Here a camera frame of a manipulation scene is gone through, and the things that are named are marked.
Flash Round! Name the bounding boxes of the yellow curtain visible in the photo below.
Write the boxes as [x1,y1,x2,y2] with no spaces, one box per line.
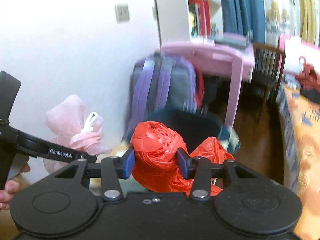
[299,0,319,45]

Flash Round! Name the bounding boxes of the orange floral bedspread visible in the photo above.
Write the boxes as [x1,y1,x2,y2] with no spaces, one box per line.
[276,83,319,239]

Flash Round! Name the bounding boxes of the purple grey backpack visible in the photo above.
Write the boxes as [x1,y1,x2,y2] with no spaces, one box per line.
[123,53,204,141]

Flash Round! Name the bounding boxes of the pink white bed headboard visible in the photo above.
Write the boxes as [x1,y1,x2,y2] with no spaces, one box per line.
[279,34,319,74]

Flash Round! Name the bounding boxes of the person left hand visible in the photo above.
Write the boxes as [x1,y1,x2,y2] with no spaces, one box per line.
[0,164,30,210]

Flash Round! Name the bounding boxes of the dark wooden chair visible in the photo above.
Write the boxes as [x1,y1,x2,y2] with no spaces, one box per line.
[247,43,286,122]

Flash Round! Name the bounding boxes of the pink mesh cloth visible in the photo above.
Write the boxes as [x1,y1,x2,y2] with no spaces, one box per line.
[42,94,112,174]

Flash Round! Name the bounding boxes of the pink wooden desk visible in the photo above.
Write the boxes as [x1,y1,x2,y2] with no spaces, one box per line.
[161,41,255,127]

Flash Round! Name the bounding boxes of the blue curtain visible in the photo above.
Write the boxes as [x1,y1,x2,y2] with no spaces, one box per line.
[221,0,265,43]

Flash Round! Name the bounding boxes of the white bookshelf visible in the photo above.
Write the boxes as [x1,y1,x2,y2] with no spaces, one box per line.
[155,0,223,44]

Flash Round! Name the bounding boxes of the red and black clothes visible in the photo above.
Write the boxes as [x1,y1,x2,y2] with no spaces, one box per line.
[296,63,320,104]

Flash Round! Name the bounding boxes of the red plastic bag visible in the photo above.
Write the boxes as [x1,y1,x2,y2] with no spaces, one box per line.
[130,121,235,197]

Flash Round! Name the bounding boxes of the wall socket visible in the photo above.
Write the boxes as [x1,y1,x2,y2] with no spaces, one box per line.
[115,4,130,23]

